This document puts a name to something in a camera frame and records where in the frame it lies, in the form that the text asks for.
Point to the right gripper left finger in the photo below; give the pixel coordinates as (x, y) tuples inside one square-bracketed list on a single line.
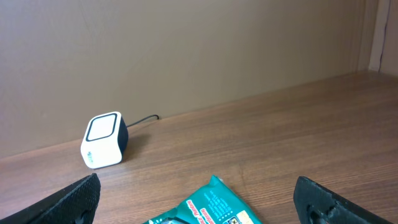
[(76, 203)]

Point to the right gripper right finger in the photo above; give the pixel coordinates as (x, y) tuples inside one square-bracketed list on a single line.
[(316, 204)]

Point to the green 3M gloves packet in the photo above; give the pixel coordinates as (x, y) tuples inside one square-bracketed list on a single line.
[(213, 203)]

